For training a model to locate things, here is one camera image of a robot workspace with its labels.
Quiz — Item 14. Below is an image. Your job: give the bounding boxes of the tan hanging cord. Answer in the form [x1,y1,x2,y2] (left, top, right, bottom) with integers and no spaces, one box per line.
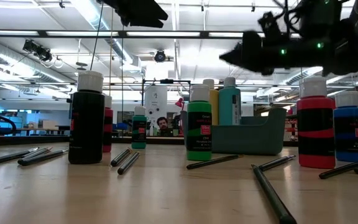
[108,7,113,97]

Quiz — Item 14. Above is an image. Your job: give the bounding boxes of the black overhead light frame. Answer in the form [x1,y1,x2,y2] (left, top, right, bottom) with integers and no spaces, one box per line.
[0,29,303,40]

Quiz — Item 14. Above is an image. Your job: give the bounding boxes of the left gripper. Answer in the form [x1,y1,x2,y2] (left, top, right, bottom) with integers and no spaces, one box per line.
[103,0,169,29]

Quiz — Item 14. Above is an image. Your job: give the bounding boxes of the large teal paint bottle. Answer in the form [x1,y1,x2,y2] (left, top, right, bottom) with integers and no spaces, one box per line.
[218,77,242,126]

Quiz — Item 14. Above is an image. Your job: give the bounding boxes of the small green paint bottle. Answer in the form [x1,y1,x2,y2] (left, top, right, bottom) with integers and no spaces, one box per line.
[186,84,213,162]

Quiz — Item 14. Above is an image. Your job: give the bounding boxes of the teal plastic storage bin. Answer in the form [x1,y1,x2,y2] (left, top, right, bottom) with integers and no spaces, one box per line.
[180,107,288,156]

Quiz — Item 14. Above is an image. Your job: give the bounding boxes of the small teal-green paint bottle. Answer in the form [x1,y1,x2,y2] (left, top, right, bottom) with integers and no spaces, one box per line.
[131,106,148,149]

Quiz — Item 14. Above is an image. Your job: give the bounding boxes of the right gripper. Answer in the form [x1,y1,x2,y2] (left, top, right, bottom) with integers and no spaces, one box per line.
[219,30,328,76]

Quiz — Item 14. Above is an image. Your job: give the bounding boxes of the small black paint bottle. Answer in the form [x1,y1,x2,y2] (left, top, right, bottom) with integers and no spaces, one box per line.
[68,70,106,165]

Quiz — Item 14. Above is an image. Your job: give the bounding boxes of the rack with red bins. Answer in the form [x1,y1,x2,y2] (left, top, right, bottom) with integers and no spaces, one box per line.
[286,105,298,141]

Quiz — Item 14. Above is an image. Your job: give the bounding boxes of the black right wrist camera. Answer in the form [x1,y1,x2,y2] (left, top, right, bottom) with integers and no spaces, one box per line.
[257,11,287,37]

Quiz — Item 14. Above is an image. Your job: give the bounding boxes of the red desk lamp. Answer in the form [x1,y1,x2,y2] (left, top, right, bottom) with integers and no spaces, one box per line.
[175,97,185,138]

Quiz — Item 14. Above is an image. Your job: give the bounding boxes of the black ceiling-mounted camera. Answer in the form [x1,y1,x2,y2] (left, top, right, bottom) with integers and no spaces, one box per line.
[22,39,54,63]
[153,49,167,63]

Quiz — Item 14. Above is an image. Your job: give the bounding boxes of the black background stand frame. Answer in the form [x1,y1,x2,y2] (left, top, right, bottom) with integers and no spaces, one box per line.
[140,78,192,108]

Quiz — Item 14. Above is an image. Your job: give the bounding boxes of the large yellow paint bottle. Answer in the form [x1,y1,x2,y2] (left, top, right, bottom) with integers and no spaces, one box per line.
[202,78,220,126]

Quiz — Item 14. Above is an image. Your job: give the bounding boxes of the thin black hanging cord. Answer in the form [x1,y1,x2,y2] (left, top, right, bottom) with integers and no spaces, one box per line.
[121,24,125,138]

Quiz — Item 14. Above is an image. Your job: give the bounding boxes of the small red paint bottle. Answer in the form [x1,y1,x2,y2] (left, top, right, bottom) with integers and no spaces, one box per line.
[103,95,114,153]
[296,76,337,170]

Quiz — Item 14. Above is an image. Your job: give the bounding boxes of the slanted black hanging cable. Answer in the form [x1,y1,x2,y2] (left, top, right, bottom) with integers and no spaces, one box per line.
[89,2,105,72]

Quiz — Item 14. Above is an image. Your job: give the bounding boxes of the person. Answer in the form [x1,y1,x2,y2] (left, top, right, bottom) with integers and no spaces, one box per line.
[155,116,174,137]

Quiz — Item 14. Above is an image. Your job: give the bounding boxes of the small blue paint bottle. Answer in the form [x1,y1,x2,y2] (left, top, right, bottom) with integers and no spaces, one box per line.
[334,90,358,163]

